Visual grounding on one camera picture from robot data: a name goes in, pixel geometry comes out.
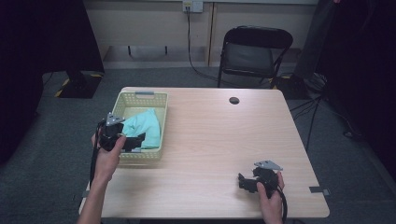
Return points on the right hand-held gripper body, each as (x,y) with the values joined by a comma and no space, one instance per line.
(266,177)

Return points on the dark leaning panel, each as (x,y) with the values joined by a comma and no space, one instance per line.
(313,40)

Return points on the dark curtain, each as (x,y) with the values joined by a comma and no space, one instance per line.
(367,62)
(37,46)

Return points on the cream perforated plastic basket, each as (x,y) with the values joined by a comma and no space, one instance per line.
(159,100)

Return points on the white wall outlet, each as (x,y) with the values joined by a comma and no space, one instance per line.
(192,5)

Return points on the black folding chair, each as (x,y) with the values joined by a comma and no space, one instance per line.
(249,56)

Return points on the black stand base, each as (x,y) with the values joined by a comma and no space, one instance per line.
(79,87)

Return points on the teal cloth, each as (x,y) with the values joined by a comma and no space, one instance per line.
(146,124)

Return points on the person's left hand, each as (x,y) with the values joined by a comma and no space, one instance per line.
(107,161)

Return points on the grey tape strip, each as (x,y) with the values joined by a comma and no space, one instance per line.
(318,190)

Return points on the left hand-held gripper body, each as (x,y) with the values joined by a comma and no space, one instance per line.
(109,133)

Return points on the person's right hand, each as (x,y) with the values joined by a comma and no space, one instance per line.
(271,202)

